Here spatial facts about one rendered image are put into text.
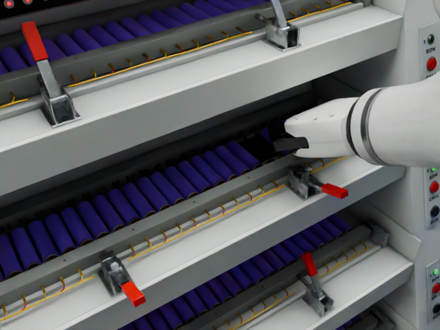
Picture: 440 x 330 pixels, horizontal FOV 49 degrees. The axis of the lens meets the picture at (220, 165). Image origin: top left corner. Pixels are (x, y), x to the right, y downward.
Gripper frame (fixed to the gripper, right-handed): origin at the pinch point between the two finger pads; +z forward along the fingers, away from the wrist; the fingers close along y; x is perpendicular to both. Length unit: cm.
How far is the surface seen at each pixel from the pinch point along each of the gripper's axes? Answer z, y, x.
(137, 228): -0.9, 25.2, 3.2
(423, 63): -8.9, -18.1, -3.2
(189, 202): -0.8, 17.9, 3.0
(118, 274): -5.1, 29.9, 5.7
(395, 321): 6.0, -14.5, 41.3
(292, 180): -2.8, 4.0, 5.6
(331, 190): -10.1, 3.9, 6.5
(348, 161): -2.7, -6.1, 6.8
